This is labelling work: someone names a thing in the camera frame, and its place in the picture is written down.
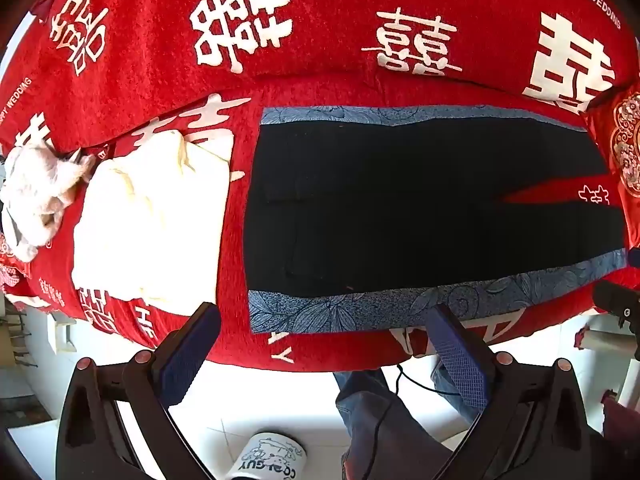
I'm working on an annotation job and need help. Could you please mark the black cable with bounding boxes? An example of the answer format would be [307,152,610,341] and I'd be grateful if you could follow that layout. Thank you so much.
[361,365,463,480]

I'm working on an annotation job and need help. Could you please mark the black pants with blue trim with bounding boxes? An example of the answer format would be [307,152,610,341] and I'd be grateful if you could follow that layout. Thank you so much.
[242,105,630,336]

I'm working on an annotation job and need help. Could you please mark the red printed blanket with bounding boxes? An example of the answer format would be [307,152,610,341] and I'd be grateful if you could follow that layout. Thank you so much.
[0,0,640,374]

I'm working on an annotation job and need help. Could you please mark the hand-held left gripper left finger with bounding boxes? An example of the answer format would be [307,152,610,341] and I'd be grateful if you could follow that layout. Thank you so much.
[55,302,223,480]

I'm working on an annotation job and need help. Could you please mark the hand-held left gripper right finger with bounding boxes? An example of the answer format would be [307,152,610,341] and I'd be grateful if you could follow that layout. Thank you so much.
[425,303,599,480]

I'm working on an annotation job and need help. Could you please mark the white fluffy cloth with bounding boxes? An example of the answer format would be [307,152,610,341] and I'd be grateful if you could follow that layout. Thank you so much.
[0,142,97,264]

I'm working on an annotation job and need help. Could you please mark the person's legs in jeans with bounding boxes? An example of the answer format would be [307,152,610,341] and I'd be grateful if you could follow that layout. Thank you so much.
[332,360,482,480]

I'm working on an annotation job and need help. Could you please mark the white printed cup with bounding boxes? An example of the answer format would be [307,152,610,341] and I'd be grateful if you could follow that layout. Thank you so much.
[227,430,307,480]

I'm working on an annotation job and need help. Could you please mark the cream folded cloth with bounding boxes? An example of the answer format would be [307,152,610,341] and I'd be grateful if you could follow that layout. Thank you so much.
[71,130,236,318]

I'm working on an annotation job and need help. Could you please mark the red embroidered pillow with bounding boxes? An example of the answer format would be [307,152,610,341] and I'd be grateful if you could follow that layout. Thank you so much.
[582,79,640,281]

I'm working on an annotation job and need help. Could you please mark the dark red cloth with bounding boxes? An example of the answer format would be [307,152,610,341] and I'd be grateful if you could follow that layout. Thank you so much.
[601,389,640,442]

